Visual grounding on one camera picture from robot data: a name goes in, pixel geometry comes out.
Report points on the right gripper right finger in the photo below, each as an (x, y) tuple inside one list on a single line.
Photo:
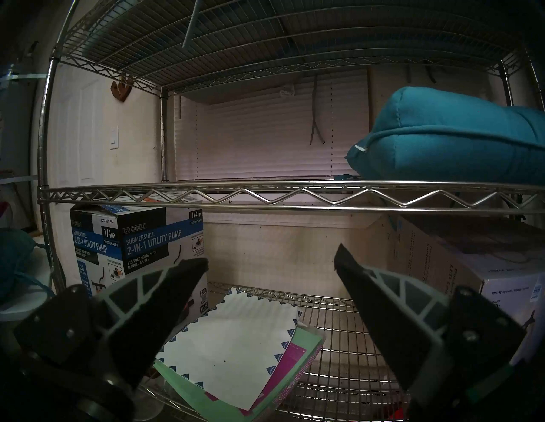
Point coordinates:
[(404, 327)]

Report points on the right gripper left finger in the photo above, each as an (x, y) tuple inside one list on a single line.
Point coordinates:
[(140, 315)]

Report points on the teal tufted seat cushion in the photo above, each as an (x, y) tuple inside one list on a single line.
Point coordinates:
[(447, 140)]

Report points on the light blue cushion tie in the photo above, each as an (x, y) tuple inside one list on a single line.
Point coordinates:
[(190, 23)]

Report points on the utility pump cardboard box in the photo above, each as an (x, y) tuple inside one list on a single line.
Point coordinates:
[(140, 242)]

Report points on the LED lamp product box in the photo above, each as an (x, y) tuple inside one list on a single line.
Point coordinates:
[(425, 255)]

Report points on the magenta paper folder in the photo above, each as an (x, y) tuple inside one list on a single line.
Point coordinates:
[(294, 361)]

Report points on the white window blinds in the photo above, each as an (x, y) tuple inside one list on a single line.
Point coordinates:
[(255, 136)]

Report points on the brown anchor wall ornament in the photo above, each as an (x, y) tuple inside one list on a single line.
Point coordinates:
[(120, 90)]

